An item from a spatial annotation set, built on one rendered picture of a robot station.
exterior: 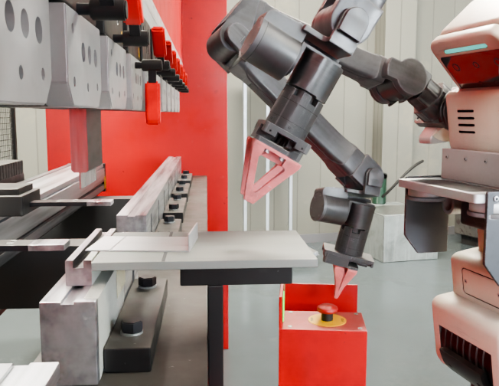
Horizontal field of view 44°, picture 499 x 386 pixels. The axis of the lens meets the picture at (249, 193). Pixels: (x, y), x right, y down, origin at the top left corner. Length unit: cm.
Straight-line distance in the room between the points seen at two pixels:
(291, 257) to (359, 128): 501
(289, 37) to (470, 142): 57
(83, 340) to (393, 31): 516
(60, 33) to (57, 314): 32
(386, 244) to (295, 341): 383
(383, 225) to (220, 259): 422
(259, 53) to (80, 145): 24
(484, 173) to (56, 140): 223
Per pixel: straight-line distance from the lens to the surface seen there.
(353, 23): 78
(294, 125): 77
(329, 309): 117
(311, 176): 556
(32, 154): 517
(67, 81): 50
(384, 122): 560
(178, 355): 78
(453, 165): 125
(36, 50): 41
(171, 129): 294
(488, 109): 120
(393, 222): 495
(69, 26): 51
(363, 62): 128
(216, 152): 294
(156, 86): 94
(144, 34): 73
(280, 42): 76
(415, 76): 131
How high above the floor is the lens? 117
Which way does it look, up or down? 7 degrees down
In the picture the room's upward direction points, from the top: straight up
